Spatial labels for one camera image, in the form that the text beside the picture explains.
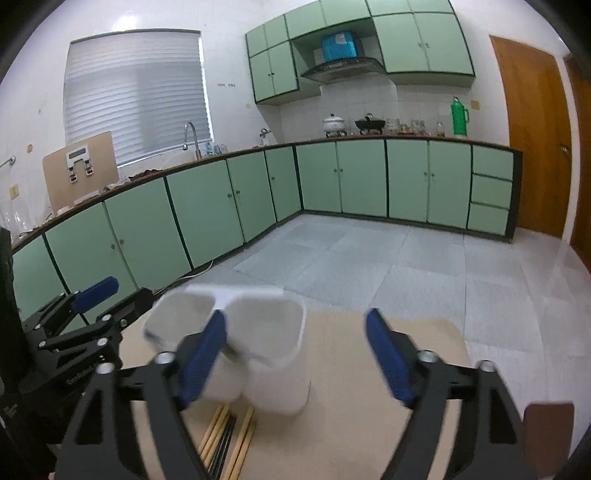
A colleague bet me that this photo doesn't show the plain bamboo chopstick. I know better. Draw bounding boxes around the plain bamboo chopstick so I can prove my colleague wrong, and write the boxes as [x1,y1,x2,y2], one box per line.
[229,423,256,480]

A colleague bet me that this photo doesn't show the red-handled bamboo chopstick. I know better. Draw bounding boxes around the red-handled bamboo chopstick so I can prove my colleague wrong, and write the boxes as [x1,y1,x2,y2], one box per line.
[221,406,254,480]

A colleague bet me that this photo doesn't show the white twin-compartment utensil holder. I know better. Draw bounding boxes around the white twin-compartment utensil holder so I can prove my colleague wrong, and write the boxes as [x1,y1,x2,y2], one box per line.
[142,284,310,416]

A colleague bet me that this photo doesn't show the green lower kitchen cabinets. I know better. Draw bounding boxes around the green lower kitchen cabinets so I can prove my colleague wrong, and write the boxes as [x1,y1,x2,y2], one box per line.
[13,137,523,318]

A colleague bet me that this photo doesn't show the chrome kitchen faucet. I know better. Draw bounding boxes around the chrome kitchen faucet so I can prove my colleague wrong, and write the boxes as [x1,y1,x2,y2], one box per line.
[182,121,201,160]

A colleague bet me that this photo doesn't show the brown chair seat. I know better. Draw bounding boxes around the brown chair seat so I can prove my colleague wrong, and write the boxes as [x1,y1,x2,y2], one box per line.
[523,402,575,479]

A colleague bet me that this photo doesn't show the clear glass pitcher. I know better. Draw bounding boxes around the clear glass pitcher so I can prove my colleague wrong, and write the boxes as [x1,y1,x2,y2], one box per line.
[1,197,35,243]

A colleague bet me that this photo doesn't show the brown board with device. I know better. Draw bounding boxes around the brown board with device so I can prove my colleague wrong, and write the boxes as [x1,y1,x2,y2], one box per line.
[42,132,119,216]

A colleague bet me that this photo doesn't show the white window blind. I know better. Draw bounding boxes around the white window blind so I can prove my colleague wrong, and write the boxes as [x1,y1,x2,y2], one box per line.
[63,29,213,165]

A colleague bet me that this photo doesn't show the white cooking pot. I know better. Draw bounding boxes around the white cooking pot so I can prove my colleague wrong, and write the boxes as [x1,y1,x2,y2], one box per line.
[322,114,348,138]

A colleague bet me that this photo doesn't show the wooden door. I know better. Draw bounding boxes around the wooden door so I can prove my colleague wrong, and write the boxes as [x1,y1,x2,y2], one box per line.
[565,55,590,270]
[491,36,572,238]

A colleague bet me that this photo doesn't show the green thermos flask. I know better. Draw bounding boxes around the green thermos flask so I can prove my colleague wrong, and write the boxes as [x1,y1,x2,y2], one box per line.
[451,97,470,137]

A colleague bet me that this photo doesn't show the black wok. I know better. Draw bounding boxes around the black wok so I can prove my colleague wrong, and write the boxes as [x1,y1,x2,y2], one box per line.
[355,114,386,135]

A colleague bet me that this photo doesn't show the glass jars on counter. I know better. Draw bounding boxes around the glass jars on counter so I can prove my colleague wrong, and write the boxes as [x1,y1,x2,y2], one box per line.
[386,118,446,138]

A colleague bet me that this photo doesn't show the black range hood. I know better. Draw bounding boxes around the black range hood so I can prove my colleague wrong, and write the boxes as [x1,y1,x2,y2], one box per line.
[301,57,386,85]

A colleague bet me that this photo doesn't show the blue box above hood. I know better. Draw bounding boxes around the blue box above hood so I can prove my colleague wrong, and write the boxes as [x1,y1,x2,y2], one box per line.
[321,31,363,62]

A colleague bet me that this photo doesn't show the wall towel rail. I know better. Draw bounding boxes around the wall towel rail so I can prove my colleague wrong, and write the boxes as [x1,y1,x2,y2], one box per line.
[0,156,16,168]

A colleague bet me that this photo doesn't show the green upper wall cabinets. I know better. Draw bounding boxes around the green upper wall cabinets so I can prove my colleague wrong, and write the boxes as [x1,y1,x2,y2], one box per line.
[245,0,476,105]

